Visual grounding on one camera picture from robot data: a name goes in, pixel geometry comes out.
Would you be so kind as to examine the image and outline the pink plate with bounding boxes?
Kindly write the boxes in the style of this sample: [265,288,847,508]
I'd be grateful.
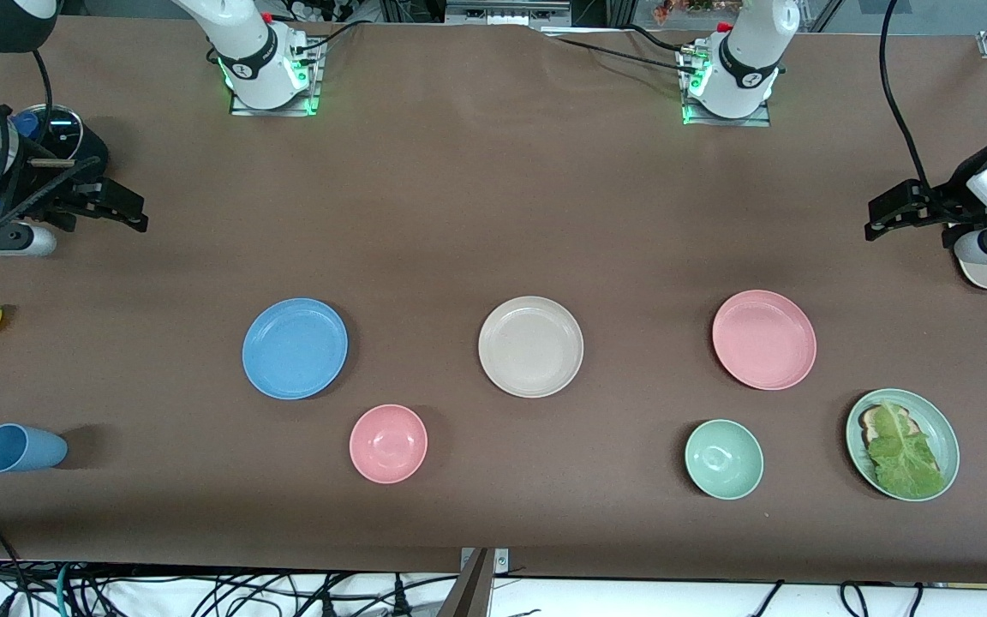
[711,290,818,392]

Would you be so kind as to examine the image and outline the blue plate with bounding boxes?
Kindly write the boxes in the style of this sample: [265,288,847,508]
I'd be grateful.
[242,297,349,401]

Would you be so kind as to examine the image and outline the toasted bread slice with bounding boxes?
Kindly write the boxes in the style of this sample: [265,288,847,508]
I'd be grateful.
[858,404,916,448]

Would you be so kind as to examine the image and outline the green oval plate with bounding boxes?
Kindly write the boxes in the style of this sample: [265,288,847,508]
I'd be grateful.
[845,388,961,503]

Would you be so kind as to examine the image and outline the green lettuce leaf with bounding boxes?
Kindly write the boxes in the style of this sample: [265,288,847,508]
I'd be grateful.
[866,399,944,500]

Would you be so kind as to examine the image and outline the blue plastic cup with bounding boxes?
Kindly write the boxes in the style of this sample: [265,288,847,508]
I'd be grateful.
[0,423,69,474]

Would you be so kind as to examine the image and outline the orange artificial flowers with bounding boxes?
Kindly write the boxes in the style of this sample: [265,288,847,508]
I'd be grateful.
[653,0,747,25]

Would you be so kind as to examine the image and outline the small green bowl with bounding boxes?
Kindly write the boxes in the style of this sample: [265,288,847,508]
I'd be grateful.
[685,418,765,500]

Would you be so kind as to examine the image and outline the small pink bowl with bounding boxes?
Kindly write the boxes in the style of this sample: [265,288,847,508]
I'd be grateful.
[349,404,429,485]

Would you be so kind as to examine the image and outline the beige plate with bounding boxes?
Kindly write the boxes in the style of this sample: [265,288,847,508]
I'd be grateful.
[477,296,585,399]

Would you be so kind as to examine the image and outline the grey metal box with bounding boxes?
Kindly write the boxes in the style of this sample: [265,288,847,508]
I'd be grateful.
[445,0,573,28]

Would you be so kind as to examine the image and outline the black saucepan blue handle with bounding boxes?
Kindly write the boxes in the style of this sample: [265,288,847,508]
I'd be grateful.
[31,120,110,195]

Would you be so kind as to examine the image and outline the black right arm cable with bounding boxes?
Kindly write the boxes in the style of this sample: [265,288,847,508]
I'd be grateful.
[0,47,57,237]

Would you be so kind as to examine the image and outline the black base cable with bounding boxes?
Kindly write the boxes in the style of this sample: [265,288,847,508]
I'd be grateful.
[541,33,700,74]
[626,24,696,54]
[292,19,374,54]

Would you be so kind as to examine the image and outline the grey metal table bracket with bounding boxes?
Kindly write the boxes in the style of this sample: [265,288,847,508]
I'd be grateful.
[438,547,511,617]

